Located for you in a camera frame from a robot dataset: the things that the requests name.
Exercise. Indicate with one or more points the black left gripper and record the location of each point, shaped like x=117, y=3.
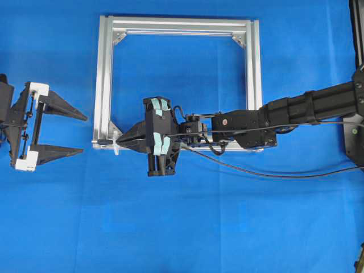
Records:
x=18, y=123

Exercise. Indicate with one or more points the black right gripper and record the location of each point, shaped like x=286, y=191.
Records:
x=192, y=132

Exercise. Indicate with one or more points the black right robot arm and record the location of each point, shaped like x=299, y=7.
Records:
x=249, y=128

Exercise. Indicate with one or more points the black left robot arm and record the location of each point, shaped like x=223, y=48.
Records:
x=34, y=122

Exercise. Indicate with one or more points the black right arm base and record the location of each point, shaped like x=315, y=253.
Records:
x=353, y=130

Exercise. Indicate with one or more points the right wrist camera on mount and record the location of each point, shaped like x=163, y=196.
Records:
x=161, y=145

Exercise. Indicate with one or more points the aluminium extrusion frame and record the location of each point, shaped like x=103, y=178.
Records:
x=203, y=65

